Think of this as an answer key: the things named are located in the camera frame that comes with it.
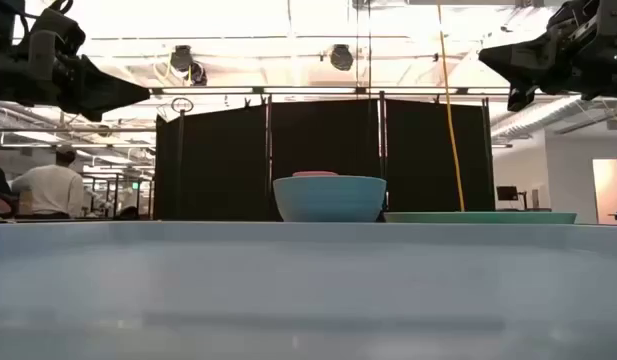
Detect green plastic plate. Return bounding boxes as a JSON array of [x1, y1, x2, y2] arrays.
[[382, 211, 578, 225]]

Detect grey overhead rail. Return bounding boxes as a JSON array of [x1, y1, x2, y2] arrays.
[[148, 85, 539, 97]]

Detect yellow hanging cable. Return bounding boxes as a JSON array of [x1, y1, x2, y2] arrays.
[[436, 0, 467, 212]]

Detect blue plastic bowl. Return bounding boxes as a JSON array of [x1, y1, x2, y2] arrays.
[[272, 174, 388, 223]]

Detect black partition screen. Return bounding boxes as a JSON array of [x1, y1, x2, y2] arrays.
[[153, 97, 496, 222]]

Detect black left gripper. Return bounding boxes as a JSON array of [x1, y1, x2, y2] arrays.
[[0, 7, 152, 123]]

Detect black ceiling lamp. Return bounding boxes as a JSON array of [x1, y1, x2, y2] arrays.
[[329, 43, 355, 72], [168, 44, 209, 87]]

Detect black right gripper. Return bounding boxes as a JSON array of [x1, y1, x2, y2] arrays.
[[479, 0, 617, 112]]

